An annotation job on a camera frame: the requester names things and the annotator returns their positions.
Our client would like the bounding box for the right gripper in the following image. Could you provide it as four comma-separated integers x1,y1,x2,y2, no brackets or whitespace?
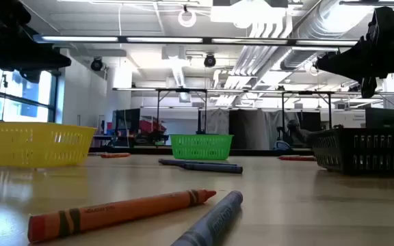
315,6,394,99

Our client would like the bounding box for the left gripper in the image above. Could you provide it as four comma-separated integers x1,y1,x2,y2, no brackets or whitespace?
0,32,72,84

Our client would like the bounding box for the orange crayon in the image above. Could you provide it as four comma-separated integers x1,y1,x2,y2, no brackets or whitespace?
27,189,218,244
100,152,132,159
278,154,317,162

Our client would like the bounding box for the grey blue crayon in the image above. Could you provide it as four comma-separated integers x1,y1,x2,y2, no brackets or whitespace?
182,162,244,174

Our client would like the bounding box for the large window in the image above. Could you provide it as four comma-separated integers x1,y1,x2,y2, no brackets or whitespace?
0,61,60,123

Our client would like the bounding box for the white cabinet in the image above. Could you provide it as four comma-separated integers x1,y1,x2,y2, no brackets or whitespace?
319,109,366,129

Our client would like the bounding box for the black monitor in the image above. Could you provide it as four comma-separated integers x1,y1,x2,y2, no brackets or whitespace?
114,108,142,138
365,107,394,129

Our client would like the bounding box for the person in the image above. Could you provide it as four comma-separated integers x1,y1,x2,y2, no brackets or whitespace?
285,118,316,148

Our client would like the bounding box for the yellow plastic basket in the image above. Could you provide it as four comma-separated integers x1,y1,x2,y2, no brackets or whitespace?
0,121,98,169

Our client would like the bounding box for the black plastic basket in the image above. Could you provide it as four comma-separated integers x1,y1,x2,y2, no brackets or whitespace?
308,126,394,177

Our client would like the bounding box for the blue and white object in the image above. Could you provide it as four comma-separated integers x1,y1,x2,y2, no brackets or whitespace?
273,140,293,152

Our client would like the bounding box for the dark grey curtain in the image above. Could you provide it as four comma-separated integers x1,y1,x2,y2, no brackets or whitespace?
228,108,270,150

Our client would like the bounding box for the red object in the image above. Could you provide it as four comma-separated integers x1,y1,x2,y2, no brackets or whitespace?
138,115,168,134

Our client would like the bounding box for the overhead bar with light strips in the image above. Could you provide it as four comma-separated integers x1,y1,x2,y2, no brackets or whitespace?
32,33,359,48

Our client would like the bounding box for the light grey curtain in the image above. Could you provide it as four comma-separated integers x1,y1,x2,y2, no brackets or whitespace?
198,108,231,135

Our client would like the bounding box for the green plastic basket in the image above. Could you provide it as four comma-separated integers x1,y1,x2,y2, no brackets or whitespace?
169,133,235,161

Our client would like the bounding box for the black metal frame stand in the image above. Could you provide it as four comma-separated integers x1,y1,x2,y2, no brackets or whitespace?
280,90,334,131
113,87,248,135

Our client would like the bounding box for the black table frame rail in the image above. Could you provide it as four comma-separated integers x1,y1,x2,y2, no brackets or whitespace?
89,146,316,157

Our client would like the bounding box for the white coiled cable ring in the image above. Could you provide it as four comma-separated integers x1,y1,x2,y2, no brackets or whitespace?
177,4,198,29

